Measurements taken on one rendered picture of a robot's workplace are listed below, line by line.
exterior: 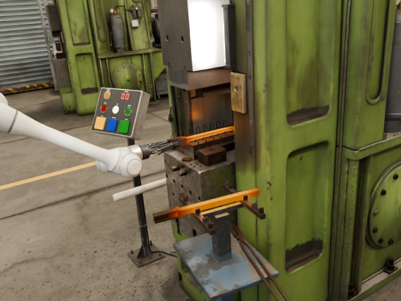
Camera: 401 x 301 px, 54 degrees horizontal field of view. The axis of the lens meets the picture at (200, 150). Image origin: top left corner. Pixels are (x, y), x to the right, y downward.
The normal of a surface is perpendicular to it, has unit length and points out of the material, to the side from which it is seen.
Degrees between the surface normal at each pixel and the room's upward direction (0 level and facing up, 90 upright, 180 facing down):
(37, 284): 0
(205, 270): 0
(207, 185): 90
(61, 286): 0
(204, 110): 90
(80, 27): 89
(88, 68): 90
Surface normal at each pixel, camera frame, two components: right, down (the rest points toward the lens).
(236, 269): -0.07, -0.93
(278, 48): 0.53, 0.25
